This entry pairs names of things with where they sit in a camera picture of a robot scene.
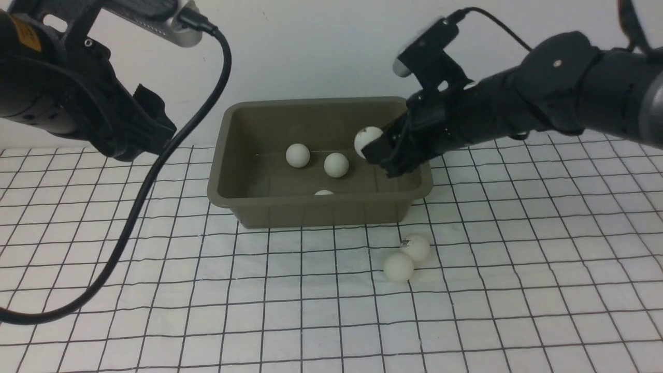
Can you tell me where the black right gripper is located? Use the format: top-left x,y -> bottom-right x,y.
362,83 -> 498,178

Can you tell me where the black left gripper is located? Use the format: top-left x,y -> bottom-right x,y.
52,32 -> 176,162

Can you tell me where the white ping-pong ball marked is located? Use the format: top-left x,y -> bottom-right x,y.
354,126 -> 383,159

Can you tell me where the white ping-pong ball with logo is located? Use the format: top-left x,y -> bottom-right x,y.
285,144 -> 310,168

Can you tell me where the white ping-pong ball cluster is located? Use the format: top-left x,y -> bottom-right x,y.
383,252 -> 415,283
324,152 -> 350,179

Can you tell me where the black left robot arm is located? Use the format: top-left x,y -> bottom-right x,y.
1,10 -> 176,162

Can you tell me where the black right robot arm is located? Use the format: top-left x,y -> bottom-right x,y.
362,32 -> 662,178

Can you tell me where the olive plastic bin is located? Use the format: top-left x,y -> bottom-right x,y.
207,96 -> 433,228

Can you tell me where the white grid-pattern tablecloth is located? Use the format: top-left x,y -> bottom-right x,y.
1,132 -> 662,372

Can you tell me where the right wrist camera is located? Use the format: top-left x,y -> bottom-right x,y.
392,18 -> 470,94

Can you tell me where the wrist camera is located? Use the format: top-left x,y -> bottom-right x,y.
21,0 -> 218,48
392,18 -> 470,94

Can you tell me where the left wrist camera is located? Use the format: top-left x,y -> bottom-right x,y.
21,0 -> 218,48

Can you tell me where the black left camera cable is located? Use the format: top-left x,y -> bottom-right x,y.
0,10 -> 232,326

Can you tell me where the black camera cable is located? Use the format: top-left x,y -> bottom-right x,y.
445,7 -> 534,52
0,10 -> 232,326

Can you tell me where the black right camera cable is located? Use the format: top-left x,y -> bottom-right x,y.
445,7 -> 534,52

